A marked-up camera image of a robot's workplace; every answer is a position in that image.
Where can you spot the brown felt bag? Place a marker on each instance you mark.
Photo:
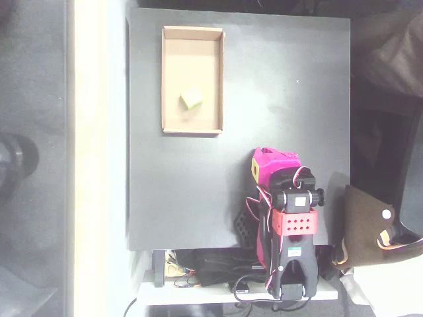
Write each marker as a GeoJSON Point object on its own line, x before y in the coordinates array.
{"type": "Point", "coordinates": [360, 224]}

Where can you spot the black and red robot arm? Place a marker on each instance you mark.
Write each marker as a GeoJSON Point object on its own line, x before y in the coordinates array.
{"type": "Point", "coordinates": [299, 254]}

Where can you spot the white fabric sheet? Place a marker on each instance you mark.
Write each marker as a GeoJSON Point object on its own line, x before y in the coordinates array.
{"type": "Point", "coordinates": [383, 287]}

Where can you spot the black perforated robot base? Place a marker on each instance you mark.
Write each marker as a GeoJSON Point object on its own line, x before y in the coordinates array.
{"type": "Point", "coordinates": [243, 228]}

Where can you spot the green cube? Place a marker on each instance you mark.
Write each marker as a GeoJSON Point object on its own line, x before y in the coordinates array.
{"type": "Point", "coordinates": [191, 98]}

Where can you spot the black table clamp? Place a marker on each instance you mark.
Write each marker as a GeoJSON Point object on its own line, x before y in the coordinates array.
{"type": "Point", "coordinates": [158, 269]}

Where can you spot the brown cloth garment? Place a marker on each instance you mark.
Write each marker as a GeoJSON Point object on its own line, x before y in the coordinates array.
{"type": "Point", "coordinates": [390, 49]}

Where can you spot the cardboard box tray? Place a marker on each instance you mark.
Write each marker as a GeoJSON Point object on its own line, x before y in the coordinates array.
{"type": "Point", "coordinates": [191, 59]}

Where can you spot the white shelf board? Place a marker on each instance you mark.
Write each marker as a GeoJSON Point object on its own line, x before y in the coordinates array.
{"type": "Point", "coordinates": [185, 294]}

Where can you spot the black board mat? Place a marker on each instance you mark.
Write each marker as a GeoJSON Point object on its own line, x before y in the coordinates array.
{"type": "Point", "coordinates": [185, 185]}

